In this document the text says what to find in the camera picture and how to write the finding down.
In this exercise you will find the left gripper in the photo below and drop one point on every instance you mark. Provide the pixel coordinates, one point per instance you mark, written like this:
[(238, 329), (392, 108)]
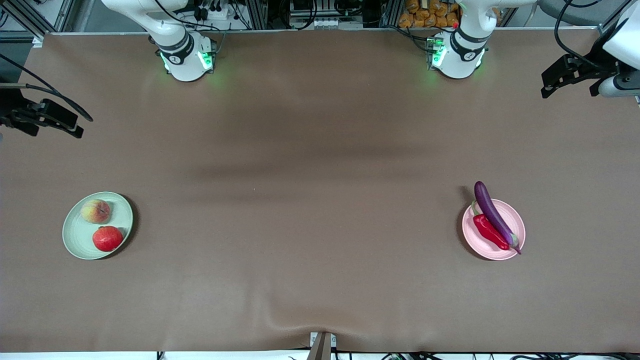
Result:
[(594, 62)]

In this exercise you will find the yellow pink peach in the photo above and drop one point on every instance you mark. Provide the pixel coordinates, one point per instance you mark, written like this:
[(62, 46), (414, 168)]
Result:
[(96, 211)]

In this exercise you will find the red pomegranate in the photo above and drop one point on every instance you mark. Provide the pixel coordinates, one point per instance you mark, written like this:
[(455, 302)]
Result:
[(107, 239)]

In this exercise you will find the purple eggplant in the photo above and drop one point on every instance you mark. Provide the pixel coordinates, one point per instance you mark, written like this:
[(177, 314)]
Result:
[(492, 212)]

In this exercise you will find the red chili pepper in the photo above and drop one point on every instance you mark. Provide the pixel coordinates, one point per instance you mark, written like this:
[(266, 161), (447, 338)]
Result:
[(487, 230)]

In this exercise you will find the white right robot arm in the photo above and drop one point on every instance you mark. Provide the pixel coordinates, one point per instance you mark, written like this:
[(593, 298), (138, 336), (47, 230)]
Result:
[(185, 65)]

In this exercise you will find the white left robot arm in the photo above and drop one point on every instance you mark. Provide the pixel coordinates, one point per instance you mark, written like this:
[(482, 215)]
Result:
[(460, 60)]

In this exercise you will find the light green plate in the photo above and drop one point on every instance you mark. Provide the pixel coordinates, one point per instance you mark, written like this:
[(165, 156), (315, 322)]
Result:
[(75, 240)]

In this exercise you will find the pile of orange toys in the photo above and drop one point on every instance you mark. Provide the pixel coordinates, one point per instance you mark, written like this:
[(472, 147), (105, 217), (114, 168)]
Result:
[(430, 15)]

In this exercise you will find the white power strip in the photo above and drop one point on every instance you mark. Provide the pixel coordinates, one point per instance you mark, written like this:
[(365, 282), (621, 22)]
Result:
[(215, 12)]

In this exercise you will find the pink plate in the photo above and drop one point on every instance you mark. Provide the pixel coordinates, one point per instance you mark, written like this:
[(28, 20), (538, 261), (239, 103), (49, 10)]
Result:
[(475, 242)]

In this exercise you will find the brown table mat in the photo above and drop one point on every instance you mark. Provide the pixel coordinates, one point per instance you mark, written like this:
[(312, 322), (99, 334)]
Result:
[(320, 125)]

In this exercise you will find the aluminium frame profile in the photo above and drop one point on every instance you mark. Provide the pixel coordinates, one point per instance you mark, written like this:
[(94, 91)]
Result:
[(612, 25), (30, 20)]

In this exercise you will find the aluminium frame post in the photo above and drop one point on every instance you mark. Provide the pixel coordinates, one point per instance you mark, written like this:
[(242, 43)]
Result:
[(391, 12), (257, 12)]

